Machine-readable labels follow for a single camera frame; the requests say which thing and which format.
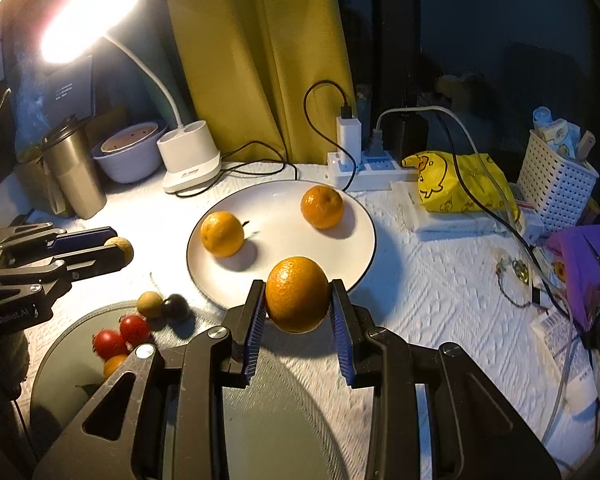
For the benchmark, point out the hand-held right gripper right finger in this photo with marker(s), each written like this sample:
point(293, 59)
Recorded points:
point(342, 342)

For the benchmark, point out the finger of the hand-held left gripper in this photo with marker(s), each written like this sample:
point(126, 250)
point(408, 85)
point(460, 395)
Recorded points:
point(87, 238)
point(97, 259)

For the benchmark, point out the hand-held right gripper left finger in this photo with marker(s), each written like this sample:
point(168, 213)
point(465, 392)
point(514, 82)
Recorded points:
point(254, 332)

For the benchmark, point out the tan longan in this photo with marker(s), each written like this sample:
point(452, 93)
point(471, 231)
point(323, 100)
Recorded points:
point(124, 246)
point(149, 304)

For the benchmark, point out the orange mandarin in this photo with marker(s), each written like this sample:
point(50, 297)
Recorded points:
point(296, 294)
point(322, 207)
point(222, 234)

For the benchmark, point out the red cherry tomato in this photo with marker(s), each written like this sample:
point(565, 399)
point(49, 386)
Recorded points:
point(135, 327)
point(109, 344)

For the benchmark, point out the grey round plate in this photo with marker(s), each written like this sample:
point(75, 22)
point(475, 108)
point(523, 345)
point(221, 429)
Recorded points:
point(275, 410)

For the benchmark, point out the dark cherry tomato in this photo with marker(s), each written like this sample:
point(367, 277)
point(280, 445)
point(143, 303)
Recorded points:
point(175, 307)

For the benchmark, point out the yellow cherry tomato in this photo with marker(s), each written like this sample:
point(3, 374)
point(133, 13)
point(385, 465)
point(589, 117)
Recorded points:
point(114, 365)

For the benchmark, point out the white round plate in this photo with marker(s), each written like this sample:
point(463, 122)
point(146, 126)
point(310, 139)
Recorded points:
point(280, 225)

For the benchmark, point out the steel tumbler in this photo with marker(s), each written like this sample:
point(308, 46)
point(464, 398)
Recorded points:
point(75, 175)

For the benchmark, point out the stacked lavender bowls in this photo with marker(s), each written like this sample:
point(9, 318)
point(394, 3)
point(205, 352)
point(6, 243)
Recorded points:
point(130, 165)

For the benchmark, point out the pink dotted plate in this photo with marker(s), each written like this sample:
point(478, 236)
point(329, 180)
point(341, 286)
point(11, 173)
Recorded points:
point(130, 137)

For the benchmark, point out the white desk lamp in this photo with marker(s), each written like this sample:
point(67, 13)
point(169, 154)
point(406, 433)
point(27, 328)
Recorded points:
point(187, 160)

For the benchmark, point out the dark tablet screen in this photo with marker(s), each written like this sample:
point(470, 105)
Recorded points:
point(67, 90)

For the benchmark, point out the white tissue packet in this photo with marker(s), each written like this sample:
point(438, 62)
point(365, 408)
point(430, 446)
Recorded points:
point(445, 222)

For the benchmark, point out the white power strip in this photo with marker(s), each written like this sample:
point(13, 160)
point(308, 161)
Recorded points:
point(380, 167)

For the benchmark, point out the yellow plush toy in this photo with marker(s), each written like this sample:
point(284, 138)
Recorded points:
point(450, 180)

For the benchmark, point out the white charger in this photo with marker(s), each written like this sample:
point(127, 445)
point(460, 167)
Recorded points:
point(348, 132)

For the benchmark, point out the black power adapter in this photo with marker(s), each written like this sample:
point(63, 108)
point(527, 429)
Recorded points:
point(405, 132)

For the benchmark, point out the white plug adapter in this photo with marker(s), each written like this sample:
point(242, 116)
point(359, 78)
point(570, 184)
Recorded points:
point(581, 394)

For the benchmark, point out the yellow curtain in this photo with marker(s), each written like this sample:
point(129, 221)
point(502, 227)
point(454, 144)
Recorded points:
point(260, 60)

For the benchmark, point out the purple box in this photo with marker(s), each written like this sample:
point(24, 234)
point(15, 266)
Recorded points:
point(580, 260)

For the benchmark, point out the white perforated basket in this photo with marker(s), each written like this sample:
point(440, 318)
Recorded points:
point(555, 180)

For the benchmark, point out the packets in basket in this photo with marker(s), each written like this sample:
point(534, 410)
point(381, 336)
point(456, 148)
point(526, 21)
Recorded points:
point(555, 132)

